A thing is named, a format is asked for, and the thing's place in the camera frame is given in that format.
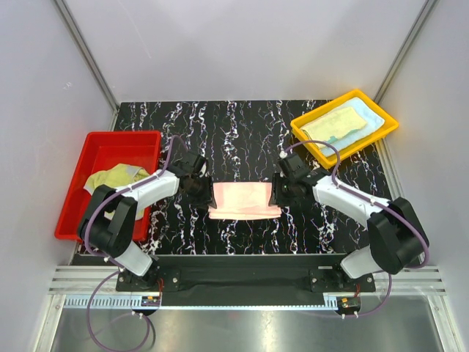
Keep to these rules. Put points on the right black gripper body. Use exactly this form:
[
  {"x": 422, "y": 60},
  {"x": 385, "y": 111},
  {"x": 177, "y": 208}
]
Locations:
[{"x": 287, "y": 196}]

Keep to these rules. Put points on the pink towel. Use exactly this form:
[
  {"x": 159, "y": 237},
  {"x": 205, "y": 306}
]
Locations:
[{"x": 243, "y": 201}]

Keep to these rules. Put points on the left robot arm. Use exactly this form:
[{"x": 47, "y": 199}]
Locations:
[{"x": 109, "y": 220}]

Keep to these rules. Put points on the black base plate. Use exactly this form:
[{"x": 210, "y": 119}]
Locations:
[{"x": 243, "y": 281}]

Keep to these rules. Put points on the yellow plastic tray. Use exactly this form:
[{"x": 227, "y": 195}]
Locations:
[{"x": 326, "y": 154}]

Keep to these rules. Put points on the red plastic bin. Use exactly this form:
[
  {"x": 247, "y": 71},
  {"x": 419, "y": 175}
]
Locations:
[{"x": 102, "y": 151}]

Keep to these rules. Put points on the olive yellow towel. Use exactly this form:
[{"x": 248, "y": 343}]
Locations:
[{"x": 118, "y": 176}]

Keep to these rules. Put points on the left aluminium frame post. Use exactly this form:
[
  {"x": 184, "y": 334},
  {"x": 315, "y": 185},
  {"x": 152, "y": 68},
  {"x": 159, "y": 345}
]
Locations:
[{"x": 76, "y": 34}]

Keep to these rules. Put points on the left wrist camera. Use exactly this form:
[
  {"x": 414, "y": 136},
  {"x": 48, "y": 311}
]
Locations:
[{"x": 202, "y": 169}]

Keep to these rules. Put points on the white slotted cable duct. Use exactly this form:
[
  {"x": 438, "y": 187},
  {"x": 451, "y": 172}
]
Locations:
[{"x": 112, "y": 302}]

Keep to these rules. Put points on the yellow green towel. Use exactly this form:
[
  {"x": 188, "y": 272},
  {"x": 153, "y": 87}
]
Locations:
[{"x": 334, "y": 125}]

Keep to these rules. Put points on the right aluminium frame post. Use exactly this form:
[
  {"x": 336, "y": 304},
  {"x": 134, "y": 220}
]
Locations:
[{"x": 418, "y": 24}]

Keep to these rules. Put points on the aluminium frame post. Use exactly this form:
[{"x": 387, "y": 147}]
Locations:
[
  {"x": 418, "y": 24},
  {"x": 76, "y": 34}
]

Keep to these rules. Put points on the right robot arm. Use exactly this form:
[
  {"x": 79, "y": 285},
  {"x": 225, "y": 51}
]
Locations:
[{"x": 396, "y": 237}]

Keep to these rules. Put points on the light blue towel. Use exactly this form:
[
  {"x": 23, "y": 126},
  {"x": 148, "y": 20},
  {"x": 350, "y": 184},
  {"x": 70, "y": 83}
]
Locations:
[{"x": 375, "y": 121}]

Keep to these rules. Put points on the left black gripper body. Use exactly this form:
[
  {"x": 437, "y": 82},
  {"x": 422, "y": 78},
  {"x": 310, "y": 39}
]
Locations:
[{"x": 199, "y": 192}]

